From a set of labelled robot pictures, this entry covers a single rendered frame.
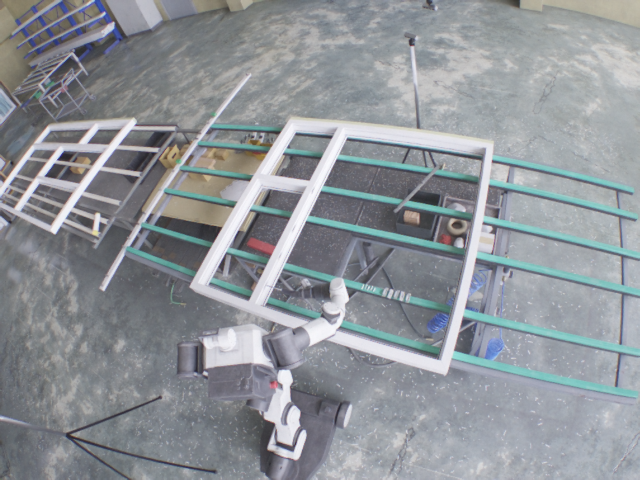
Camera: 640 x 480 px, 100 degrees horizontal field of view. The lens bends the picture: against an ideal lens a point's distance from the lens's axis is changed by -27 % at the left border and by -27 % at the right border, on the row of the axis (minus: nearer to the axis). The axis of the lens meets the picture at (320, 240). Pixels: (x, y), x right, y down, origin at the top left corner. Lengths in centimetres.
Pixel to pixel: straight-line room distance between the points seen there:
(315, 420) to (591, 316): 217
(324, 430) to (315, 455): 18
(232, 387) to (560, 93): 452
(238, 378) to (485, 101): 381
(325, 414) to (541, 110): 373
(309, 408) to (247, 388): 114
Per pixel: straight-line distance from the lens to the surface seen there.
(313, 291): 182
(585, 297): 311
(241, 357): 143
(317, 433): 249
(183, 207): 310
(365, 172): 274
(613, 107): 499
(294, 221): 214
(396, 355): 170
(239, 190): 291
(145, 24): 1088
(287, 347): 137
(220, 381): 146
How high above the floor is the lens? 259
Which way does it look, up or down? 55 degrees down
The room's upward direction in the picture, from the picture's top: 24 degrees counter-clockwise
